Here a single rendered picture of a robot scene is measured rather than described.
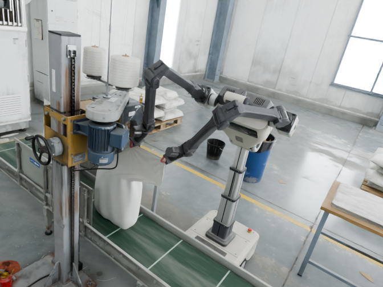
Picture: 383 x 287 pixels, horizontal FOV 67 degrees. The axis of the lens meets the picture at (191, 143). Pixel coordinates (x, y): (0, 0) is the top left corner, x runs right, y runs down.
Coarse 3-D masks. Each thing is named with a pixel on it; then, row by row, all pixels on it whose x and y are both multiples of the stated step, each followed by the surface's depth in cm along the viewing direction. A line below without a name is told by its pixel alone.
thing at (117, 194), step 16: (128, 144) 201; (128, 160) 205; (144, 160) 196; (96, 176) 222; (112, 176) 210; (128, 176) 205; (144, 176) 200; (160, 176) 191; (96, 192) 226; (112, 192) 213; (128, 192) 207; (96, 208) 232; (112, 208) 217; (128, 208) 212; (128, 224) 218
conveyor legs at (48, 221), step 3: (48, 210) 243; (48, 213) 244; (45, 216) 247; (48, 216) 246; (51, 216) 248; (45, 219) 248; (48, 219) 247; (51, 219) 249; (45, 222) 250; (48, 222) 248; (51, 222) 250; (45, 225) 251; (48, 225) 249; (51, 225) 252; (48, 228) 250; (48, 231) 254; (51, 231) 256; (48, 234) 253
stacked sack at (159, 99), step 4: (132, 96) 469; (136, 96) 470; (144, 96) 479; (156, 96) 498; (160, 96) 500; (144, 100) 461; (156, 100) 479; (160, 100) 487; (164, 100) 495; (156, 104) 482
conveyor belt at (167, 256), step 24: (0, 144) 307; (96, 216) 229; (144, 216) 239; (120, 240) 210; (144, 240) 214; (168, 240) 218; (144, 264) 194; (168, 264) 198; (192, 264) 201; (216, 264) 205
